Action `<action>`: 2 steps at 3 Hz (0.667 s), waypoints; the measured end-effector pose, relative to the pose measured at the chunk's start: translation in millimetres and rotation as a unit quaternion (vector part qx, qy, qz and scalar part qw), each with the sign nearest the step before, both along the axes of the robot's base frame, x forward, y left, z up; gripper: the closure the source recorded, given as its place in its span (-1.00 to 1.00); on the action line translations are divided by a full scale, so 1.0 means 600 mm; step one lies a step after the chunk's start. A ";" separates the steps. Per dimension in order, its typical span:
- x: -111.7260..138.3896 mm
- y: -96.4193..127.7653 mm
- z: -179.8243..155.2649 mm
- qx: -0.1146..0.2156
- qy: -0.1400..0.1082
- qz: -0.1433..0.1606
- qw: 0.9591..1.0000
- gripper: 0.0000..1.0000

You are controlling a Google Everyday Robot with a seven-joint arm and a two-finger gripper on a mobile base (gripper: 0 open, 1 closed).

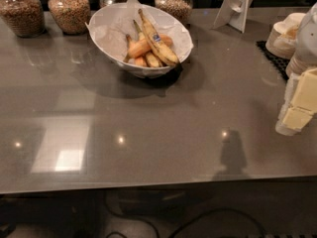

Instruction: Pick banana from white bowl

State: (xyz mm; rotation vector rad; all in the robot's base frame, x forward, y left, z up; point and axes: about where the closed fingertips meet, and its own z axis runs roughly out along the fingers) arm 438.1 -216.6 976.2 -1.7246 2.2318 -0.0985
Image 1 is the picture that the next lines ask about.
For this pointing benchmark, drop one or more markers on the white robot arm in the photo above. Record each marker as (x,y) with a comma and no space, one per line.
(305,55)

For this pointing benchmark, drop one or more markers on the white oval bowl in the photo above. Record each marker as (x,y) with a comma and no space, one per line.
(109,33)

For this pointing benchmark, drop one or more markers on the white paper bowl liner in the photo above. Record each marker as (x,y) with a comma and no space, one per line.
(114,38)

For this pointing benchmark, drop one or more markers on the black rubber mat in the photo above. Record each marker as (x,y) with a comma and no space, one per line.
(278,63)

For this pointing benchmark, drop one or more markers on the white folded sign stand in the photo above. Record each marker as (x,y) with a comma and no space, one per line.
(233,13)

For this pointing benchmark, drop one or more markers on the orange carrot lower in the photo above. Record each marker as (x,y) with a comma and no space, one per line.
(140,61)

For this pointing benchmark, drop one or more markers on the orange carrot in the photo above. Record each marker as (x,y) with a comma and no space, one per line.
(141,47)
(140,61)

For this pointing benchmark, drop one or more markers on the orange carrot upper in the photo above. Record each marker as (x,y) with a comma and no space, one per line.
(141,47)

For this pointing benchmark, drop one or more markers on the glass jar of grains far-left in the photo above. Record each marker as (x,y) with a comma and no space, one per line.
(24,17)

